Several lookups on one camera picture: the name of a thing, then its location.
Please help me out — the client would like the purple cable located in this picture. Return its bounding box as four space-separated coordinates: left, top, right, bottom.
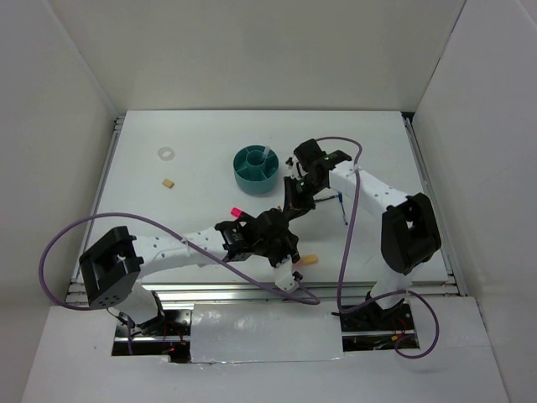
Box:
314 136 441 360
39 212 322 356

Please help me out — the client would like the blue capped gel pen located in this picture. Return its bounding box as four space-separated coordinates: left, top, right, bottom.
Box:
337 192 348 226

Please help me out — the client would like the black pink highlighter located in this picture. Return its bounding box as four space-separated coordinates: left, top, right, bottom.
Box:
231 207 245 218

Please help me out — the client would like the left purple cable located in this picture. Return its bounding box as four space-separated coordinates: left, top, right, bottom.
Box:
39 212 322 356

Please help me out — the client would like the teal round organizer container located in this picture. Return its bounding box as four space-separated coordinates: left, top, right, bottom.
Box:
232 145 279 196

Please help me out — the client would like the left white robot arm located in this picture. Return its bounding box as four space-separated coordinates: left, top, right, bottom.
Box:
79 208 302 335

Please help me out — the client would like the orange highlighter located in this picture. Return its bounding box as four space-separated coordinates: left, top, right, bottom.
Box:
295 254 319 267

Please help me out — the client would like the beige eraser block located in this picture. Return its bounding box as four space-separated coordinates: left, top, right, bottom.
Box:
163 179 175 189

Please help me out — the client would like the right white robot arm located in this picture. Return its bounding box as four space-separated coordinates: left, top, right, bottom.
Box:
283 139 441 329

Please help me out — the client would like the blue clear pen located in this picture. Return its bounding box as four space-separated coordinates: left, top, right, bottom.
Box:
314 194 339 203

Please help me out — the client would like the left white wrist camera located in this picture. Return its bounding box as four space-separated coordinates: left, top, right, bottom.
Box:
273 256 300 293

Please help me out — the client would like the clear tape roll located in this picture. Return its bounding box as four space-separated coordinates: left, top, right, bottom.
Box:
158 147 175 162

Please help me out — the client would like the white foil cover plate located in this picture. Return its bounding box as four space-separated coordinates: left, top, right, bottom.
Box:
190 302 343 364

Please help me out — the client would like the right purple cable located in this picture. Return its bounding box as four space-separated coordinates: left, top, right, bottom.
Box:
314 136 441 360

